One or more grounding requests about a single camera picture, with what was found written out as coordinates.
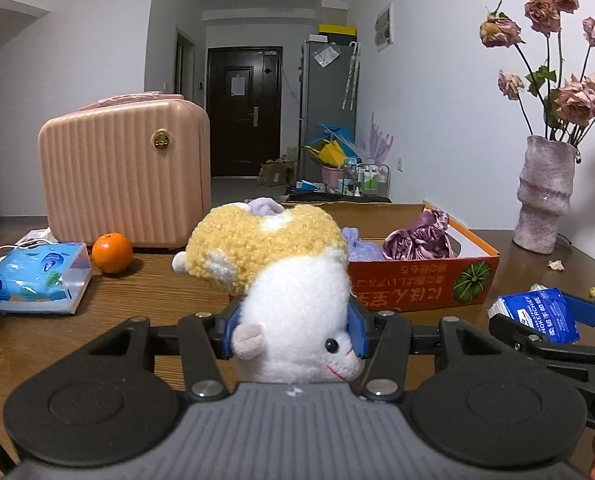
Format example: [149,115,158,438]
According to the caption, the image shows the glasses behind vase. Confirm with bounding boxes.
[555,233,573,252]

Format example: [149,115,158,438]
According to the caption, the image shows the white yellow plush toy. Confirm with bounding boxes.
[172,203,363,384]

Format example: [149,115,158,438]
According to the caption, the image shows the grey refrigerator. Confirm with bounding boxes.
[299,35,356,181]

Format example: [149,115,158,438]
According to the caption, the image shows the purple satin scrunchie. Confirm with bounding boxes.
[382,209,456,261]

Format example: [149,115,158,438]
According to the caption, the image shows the lavender knitted cloth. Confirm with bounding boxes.
[342,226,384,262]

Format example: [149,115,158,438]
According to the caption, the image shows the dark entrance door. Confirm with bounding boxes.
[206,47,282,178]

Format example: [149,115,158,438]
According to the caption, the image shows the pink textured vase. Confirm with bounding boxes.
[513,136,577,255]

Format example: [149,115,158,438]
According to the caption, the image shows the orange fruit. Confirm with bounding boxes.
[92,232,134,274]

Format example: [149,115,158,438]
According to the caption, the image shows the brown cardboard box on floor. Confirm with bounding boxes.
[258,160,296,188]

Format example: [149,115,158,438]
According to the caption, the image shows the blue handkerchief tissue pack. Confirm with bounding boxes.
[487,287,581,344]

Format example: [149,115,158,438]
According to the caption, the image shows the yellow box on refrigerator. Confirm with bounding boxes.
[318,24,357,37]

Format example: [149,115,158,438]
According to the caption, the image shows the dried pink rose bouquet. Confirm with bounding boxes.
[479,0,595,148]

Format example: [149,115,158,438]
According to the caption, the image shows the red cardboard pumpkin box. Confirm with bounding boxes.
[286,200,501,313]

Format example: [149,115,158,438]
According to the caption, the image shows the cluttered utility cart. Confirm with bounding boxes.
[339,157,391,198]

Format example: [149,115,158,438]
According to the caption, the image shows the light blue tissue pack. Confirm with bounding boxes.
[0,243,92,315]

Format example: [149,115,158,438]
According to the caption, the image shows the fallen pink petal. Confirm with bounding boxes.
[547,260,565,272]

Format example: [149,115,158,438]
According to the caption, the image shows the pink ribbed suitcase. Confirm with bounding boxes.
[37,92,211,248]

